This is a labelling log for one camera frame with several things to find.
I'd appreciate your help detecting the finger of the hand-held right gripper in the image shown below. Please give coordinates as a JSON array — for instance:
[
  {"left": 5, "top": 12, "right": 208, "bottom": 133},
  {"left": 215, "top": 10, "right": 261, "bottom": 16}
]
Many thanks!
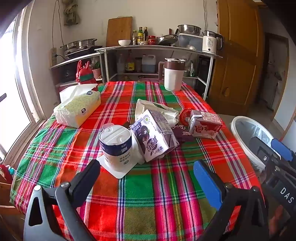
[
  {"left": 271, "top": 138, "right": 296, "bottom": 166},
  {"left": 249, "top": 136, "right": 279, "bottom": 167}
]

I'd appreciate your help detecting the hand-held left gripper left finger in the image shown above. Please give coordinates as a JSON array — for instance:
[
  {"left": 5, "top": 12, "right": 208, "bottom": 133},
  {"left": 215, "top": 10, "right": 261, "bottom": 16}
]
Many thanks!
[{"left": 23, "top": 159, "right": 101, "bottom": 241}]

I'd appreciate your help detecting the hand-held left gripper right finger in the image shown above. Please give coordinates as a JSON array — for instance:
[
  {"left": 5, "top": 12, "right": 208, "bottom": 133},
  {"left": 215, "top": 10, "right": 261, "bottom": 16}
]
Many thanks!
[{"left": 193, "top": 159, "right": 270, "bottom": 241}]

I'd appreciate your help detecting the clear bin liner bag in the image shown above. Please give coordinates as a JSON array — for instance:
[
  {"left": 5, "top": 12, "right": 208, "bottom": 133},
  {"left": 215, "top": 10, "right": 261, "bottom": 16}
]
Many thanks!
[{"left": 235, "top": 119, "right": 275, "bottom": 158}]

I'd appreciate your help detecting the white waste bin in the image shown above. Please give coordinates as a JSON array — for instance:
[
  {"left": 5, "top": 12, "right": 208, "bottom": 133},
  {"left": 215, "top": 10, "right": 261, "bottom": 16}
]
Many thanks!
[{"left": 231, "top": 116, "right": 281, "bottom": 171}]

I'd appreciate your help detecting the white blue yogurt cup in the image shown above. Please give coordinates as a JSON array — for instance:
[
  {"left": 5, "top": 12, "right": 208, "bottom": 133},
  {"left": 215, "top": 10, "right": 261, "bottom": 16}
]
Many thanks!
[{"left": 97, "top": 125, "right": 139, "bottom": 179}]

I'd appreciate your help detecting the maroon snack wrapper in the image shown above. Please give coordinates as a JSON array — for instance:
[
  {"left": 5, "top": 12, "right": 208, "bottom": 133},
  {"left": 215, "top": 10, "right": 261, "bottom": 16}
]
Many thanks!
[{"left": 172, "top": 125, "right": 195, "bottom": 142}]

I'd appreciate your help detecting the red white milk carton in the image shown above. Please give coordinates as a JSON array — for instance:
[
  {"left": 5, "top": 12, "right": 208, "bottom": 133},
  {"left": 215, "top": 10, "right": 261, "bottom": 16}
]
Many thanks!
[{"left": 188, "top": 110, "right": 223, "bottom": 139}]

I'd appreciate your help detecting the red lid jelly cup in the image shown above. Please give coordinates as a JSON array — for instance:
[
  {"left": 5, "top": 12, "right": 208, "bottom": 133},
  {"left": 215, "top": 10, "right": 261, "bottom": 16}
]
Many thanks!
[{"left": 179, "top": 108, "right": 193, "bottom": 128}]

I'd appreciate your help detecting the purple milk carton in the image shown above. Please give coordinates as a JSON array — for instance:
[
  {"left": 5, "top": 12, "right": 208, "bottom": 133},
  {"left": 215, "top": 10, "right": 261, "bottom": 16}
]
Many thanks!
[{"left": 130, "top": 109, "right": 180, "bottom": 163}]

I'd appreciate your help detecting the white plastic bag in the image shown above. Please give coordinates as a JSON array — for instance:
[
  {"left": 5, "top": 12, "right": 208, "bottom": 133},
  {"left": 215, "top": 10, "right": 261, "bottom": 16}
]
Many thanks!
[{"left": 135, "top": 98, "right": 179, "bottom": 127}]

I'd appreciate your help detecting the person's right hand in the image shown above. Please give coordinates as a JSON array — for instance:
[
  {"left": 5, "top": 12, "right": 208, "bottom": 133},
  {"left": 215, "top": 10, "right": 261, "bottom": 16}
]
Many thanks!
[{"left": 269, "top": 205, "right": 290, "bottom": 235}]

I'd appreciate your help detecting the red green plaid tablecloth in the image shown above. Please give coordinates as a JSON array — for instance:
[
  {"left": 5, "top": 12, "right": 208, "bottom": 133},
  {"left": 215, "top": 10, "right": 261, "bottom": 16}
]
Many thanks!
[{"left": 9, "top": 81, "right": 266, "bottom": 241}]

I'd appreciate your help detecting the yellow white tissue pack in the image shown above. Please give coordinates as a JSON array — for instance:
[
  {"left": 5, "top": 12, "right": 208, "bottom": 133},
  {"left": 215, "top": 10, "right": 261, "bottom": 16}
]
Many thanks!
[{"left": 54, "top": 84, "right": 101, "bottom": 128}]

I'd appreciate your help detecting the wooden door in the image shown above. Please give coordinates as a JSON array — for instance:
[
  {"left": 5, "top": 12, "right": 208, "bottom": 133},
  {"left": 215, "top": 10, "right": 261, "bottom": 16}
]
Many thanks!
[{"left": 207, "top": 0, "right": 265, "bottom": 110}]

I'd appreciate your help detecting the red green antler bottle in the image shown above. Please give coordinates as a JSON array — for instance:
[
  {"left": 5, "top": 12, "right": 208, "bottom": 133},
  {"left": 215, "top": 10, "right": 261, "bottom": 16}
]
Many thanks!
[{"left": 76, "top": 61, "right": 99, "bottom": 86}]

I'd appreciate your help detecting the dark small appliance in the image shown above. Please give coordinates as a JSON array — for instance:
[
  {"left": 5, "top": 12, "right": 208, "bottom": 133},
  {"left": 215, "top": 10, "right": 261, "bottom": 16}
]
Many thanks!
[{"left": 59, "top": 68, "right": 77, "bottom": 82}]

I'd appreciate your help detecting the white jug brown lid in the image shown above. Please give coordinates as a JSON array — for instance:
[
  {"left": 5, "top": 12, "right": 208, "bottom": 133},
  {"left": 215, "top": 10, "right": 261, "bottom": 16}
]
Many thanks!
[{"left": 158, "top": 57, "right": 186, "bottom": 91}]

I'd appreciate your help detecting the window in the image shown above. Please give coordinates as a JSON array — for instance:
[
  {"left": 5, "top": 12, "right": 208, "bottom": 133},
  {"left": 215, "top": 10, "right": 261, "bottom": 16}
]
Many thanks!
[{"left": 0, "top": 7, "right": 47, "bottom": 163}]

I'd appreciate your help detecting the white electric kettle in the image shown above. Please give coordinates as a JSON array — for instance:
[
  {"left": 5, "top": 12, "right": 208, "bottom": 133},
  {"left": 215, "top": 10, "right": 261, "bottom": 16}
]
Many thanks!
[{"left": 202, "top": 30, "right": 224, "bottom": 54}]

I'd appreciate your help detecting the low white metal shelf rack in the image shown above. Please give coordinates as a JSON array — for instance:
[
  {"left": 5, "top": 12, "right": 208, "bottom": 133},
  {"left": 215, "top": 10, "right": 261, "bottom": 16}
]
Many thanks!
[{"left": 49, "top": 52, "right": 105, "bottom": 87}]

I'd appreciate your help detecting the dark bottle yellow label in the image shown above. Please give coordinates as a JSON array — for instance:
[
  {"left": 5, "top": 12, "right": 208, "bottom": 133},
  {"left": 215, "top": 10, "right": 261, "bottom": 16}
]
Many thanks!
[{"left": 125, "top": 52, "right": 135, "bottom": 73}]

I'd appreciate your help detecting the black induction cooker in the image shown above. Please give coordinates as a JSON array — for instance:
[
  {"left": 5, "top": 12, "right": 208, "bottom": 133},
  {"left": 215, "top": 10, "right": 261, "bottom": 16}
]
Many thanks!
[{"left": 63, "top": 45, "right": 103, "bottom": 58}]

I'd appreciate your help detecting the clear plastic storage box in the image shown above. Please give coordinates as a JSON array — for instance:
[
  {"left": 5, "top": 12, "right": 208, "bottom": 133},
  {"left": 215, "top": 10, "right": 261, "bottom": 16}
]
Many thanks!
[{"left": 178, "top": 33, "right": 204, "bottom": 50}]

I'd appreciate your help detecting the blue white oil jug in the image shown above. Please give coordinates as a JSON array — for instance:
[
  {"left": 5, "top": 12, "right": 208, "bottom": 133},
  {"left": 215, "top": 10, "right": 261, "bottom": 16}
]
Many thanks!
[{"left": 142, "top": 54, "right": 156, "bottom": 73}]

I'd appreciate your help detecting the steel steamer pot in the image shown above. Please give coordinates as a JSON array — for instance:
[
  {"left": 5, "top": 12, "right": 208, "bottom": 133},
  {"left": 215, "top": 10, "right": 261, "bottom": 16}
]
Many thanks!
[{"left": 60, "top": 38, "right": 97, "bottom": 50}]

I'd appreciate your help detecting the stainless steel bowl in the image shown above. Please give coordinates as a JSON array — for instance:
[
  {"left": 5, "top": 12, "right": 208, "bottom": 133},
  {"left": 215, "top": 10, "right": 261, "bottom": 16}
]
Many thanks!
[{"left": 178, "top": 24, "right": 201, "bottom": 36}]

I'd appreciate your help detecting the steel frying pan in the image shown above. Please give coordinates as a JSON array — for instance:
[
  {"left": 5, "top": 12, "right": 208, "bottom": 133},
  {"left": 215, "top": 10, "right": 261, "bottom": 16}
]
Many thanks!
[{"left": 156, "top": 34, "right": 178, "bottom": 46}]

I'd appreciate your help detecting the tall white metal shelf rack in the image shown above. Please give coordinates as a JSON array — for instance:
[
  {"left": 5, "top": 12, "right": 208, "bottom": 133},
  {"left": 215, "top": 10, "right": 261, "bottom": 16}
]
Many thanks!
[{"left": 95, "top": 45, "right": 223, "bottom": 100}]

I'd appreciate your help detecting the wooden cutting board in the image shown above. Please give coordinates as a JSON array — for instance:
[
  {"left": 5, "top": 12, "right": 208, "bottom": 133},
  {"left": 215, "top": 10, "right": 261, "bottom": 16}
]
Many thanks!
[{"left": 106, "top": 16, "right": 133, "bottom": 47}]

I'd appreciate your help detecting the beige knotted hanging cloth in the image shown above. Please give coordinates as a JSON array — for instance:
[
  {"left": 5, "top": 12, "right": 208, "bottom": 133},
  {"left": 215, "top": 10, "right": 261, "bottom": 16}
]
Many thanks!
[{"left": 62, "top": 0, "right": 81, "bottom": 26}]

